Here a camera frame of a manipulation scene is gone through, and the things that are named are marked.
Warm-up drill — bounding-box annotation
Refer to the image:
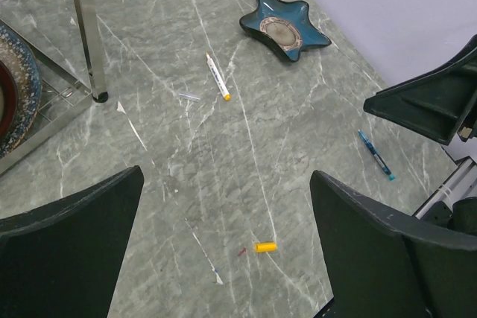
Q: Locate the yellow marker cap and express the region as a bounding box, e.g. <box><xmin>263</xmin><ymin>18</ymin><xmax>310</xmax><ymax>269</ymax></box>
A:
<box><xmin>255</xmin><ymin>242</ymin><xmax>277</xmax><ymax>253</ymax></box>

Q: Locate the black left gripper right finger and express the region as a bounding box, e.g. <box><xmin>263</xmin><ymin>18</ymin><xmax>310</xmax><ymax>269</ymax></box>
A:
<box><xmin>310</xmin><ymin>171</ymin><xmax>476</xmax><ymax>317</ymax></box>

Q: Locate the blue pen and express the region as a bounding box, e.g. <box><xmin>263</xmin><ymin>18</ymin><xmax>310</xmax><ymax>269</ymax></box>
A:
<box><xmin>358</xmin><ymin>130</ymin><xmax>395</xmax><ymax>181</ymax></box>

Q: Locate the blue star-shaped dish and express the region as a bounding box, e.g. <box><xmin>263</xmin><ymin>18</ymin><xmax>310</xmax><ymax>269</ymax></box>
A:
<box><xmin>239</xmin><ymin>0</ymin><xmax>332</xmax><ymax>63</ymax></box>

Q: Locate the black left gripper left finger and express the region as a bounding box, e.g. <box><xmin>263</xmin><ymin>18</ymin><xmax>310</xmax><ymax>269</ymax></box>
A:
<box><xmin>1</xmin><ymin>165</ymin><xmax>145</xmax><ymax>317</ymax></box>

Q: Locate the steel dish rack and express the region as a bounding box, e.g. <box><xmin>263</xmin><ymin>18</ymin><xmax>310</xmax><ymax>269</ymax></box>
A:
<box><xmin>1</xmin><ymin>0</ymin><xmax>108</xmax><ymax>173</ymax></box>

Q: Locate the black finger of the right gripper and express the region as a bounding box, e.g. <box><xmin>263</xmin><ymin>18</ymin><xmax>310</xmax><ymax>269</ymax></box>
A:
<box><xmin>363</xmin><ymin>36</ymin><xmax>476</xmax><ymax>145</ymax></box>

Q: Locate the white marker with yellow end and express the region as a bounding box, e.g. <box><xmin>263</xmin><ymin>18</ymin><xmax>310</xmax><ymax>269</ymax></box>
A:
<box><xmin>206</xmin><ymin>53</ymin><xmax>231</xmax><ymax>101</ymax></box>

